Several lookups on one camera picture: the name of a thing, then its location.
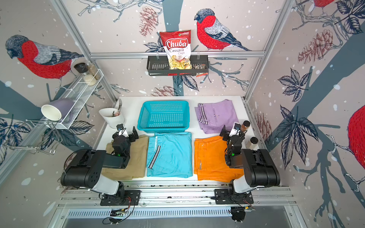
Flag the white utensil pot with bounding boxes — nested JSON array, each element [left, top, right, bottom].
[[99, 98, 125, 129]]

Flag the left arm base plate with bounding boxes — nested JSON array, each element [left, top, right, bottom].
[[100, 190, 141, 206]]

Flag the black lid jar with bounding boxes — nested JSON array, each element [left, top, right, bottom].
[[74, 63, 89, 75]]

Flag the red Chuba chips bag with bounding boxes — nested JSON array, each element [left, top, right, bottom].
[[160, 30, 192, 70]]

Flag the lilac pants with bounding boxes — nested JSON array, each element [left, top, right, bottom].
[[194, 99, 239, 134]]

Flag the black wall basket shelf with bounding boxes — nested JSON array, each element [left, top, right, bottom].
[[146, 55, 209, 76]]

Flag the white spice bottle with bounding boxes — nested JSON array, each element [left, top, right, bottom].
[[245, 137, 259, 150]]

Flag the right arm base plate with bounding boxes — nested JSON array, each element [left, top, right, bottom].
[[211, 189, 254, 205]]

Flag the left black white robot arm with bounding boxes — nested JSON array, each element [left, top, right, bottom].
[[60, 124, 139, 199]]

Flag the brown spice bottle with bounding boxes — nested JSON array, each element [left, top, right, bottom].
[[240, 120, 251, 133]]

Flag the teal plastic basket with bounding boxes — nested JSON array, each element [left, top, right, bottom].
[[137, 101, 190, 134]]

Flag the wire cup holder rack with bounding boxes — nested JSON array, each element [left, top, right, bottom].
[[1, 119, 63, 155]]

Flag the turquoise pants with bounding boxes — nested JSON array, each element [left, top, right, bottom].
[[146, 132, 193, 178]]

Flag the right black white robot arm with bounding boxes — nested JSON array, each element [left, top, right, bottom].
[[220, 123, 280, 196]]

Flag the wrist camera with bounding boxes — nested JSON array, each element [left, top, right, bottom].
[[229, 123, 241, 137], [116, 123, 128, 138]]

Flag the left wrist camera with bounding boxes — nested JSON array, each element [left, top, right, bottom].
[[116, 123, 128, 138]]

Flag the lilac white cup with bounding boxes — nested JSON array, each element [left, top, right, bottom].
[[41, 98, 75, 121]]

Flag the orange pants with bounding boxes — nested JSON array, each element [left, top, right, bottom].
[[194, 136, 244, 183]]

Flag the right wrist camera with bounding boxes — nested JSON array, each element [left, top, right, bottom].
[[229, 123, 241, 137]]

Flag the khaki pants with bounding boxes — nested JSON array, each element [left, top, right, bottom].
[[102, 135, 149, 181]]

